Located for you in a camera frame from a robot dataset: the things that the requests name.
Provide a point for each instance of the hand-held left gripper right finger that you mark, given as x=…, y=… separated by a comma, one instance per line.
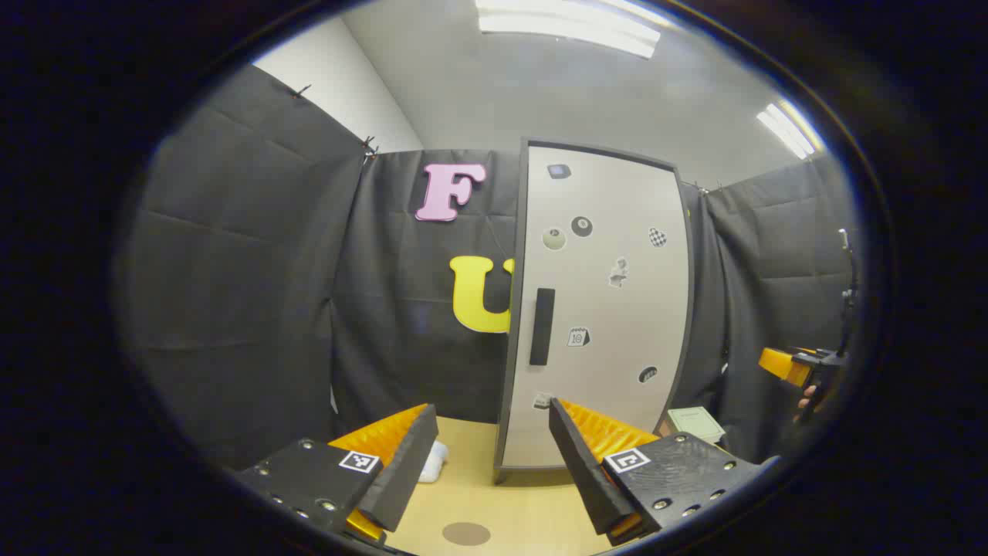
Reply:
x=587, y=471

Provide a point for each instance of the white plastic cup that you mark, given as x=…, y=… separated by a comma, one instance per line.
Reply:
x=434, y=463

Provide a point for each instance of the light green book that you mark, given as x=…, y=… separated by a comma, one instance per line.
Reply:
x=695, y=423

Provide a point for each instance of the brown round coaster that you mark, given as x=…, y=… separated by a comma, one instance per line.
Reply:
x=466, y=533

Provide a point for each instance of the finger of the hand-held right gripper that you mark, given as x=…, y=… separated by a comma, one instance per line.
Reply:
x=779, y=363

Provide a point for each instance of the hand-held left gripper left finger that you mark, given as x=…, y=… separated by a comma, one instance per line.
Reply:
x=401, y=471

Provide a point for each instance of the black backdrop cloth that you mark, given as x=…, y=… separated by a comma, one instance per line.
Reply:
x=255, y=270

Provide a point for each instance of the grey cabinet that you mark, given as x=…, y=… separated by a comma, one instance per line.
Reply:
x=522, y=193

